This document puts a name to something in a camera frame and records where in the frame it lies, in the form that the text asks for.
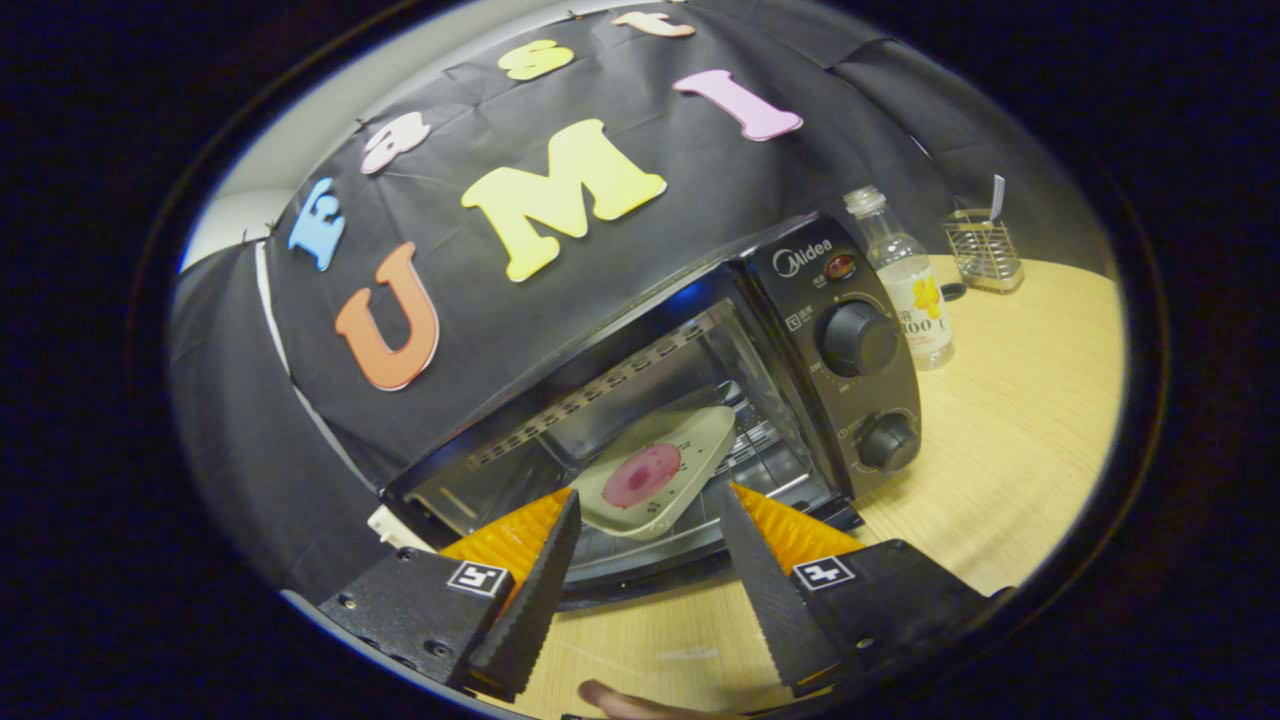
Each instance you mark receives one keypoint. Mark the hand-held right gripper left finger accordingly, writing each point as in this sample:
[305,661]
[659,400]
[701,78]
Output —
[525,620]

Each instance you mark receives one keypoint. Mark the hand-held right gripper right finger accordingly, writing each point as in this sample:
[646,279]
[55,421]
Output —
[775,600]

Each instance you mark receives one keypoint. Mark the cream square plate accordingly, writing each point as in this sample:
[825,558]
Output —
[695,450]

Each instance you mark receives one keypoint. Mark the pink round food slice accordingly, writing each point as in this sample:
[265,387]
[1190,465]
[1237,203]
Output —
[640,478]

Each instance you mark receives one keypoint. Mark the black electric oven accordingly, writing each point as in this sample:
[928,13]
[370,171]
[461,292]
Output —
[800,390]

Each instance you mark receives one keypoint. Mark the white toaster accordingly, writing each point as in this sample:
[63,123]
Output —
[395,528]

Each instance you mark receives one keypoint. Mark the black backdrop cloth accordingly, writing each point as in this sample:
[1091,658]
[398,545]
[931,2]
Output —
[480,310]

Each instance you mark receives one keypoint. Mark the clear bottle with yellow label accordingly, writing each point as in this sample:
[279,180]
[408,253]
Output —
[905,290]

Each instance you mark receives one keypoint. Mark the small black round cap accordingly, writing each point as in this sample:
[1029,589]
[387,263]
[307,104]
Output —
[953,292]

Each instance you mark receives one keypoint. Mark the metal mesh utensil holder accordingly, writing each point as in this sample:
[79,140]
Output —
[985,258]

